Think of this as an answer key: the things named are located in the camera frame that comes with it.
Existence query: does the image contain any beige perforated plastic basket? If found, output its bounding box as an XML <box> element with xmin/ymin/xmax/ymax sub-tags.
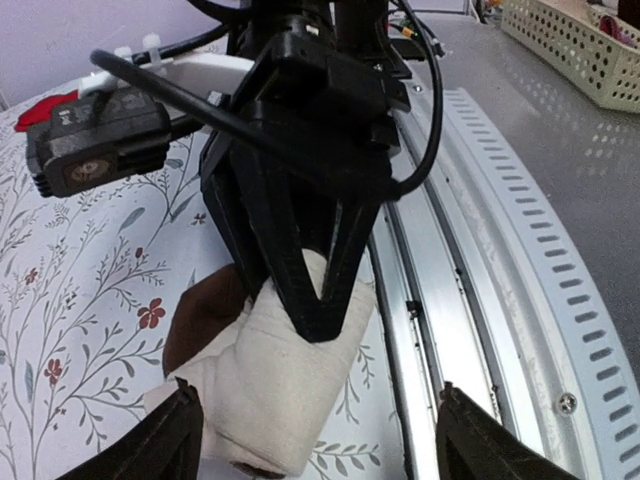
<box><xmin>501</xmin><ymin>1</ymin><xmax>639</xmax><ymax>114</ymax></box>

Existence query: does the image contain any floral patterned table mat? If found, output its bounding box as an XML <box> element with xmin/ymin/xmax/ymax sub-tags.
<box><xmin>0</xmin><ymin>94</ymin><xmax>416</xmax><ymax>480</ymax></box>

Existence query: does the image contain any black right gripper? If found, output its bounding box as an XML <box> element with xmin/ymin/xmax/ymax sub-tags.
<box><xmin>199</xmin><ymin>31</ymin><xmax>409</xmax><ymax>343</ymax></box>

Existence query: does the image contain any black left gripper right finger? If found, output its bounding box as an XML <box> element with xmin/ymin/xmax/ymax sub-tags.
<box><xmin>436</xmin><ymin>382</ymin><xmax>574</xmax><ymax>480</ymax></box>

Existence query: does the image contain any red folded sock on table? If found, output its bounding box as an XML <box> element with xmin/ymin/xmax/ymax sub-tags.
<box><xmin>14</xmin><ymin>90</ymin><xmax>79</xmax><ymax>133</ymax></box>

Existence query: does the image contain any cream and brown striped sock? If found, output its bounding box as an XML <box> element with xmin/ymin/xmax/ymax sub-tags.
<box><xmin>143</xmin><ymin>265</ymin><xmax>375</xmax><ymax>479</ymax></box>

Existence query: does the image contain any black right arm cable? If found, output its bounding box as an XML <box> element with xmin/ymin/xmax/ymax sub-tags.
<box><xmin>89</xmin><ymin>0</ymin><xmax>446</xmax><ymax>204</ymax></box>

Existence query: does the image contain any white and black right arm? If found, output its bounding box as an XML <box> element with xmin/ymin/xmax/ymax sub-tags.
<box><xmin>199</xmin><ymin>1</ymin><xmax>410</xmax><ymax>343</ymax></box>

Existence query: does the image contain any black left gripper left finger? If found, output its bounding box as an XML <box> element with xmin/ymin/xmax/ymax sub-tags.
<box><xmin>59</xmin><ymin>379</ymin><xmax>203</xmax><ymax>480</ymax></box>

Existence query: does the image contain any aluminium table edge rail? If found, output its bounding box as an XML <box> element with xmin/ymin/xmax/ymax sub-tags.
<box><xmin>364</xmin><ymin>87</ymin><xmax>640</xmax><ymax>480</ymax></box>

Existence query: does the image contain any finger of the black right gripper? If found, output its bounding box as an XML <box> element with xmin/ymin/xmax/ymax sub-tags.
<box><xmin>319</xmin><ymin>201</ymin><xmax>382</xmax><ymax>340</ymax></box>

